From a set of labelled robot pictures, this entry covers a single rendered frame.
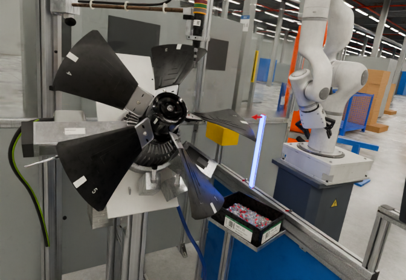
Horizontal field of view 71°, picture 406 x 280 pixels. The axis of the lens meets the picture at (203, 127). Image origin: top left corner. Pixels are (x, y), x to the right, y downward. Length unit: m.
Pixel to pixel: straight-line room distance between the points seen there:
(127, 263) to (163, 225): 0.80
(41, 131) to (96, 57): 0.28
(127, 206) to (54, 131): 0.35
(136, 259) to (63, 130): 0.61
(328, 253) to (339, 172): 0.42
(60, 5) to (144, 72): 0.41
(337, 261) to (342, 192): 0.49
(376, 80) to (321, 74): 7.71
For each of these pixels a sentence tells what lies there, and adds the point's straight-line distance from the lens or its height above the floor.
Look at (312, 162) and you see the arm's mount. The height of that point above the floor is 0.99.
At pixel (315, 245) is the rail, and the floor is 0.83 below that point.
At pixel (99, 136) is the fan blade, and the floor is 1.15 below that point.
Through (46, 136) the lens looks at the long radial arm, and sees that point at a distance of 0.98.
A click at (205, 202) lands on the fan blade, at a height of 0.97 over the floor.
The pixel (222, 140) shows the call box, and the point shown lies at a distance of 1.39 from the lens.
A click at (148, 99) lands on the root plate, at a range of 0.96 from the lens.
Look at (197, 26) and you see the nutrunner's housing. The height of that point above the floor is 1.48.
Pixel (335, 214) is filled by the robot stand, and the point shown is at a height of 0.75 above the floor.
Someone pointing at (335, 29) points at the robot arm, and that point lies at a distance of 1.35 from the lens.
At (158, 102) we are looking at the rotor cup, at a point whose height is 1.24.
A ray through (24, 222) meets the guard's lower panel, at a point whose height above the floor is 0.44.
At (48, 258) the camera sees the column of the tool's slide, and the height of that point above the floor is 0.31.
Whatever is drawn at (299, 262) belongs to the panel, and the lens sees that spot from 1.21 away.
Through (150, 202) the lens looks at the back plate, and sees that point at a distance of 1.09.
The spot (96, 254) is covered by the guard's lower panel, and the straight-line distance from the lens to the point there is 2.04.
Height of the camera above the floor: 1.39
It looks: 14 degrees down
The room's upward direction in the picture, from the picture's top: 7 degrees clockwise
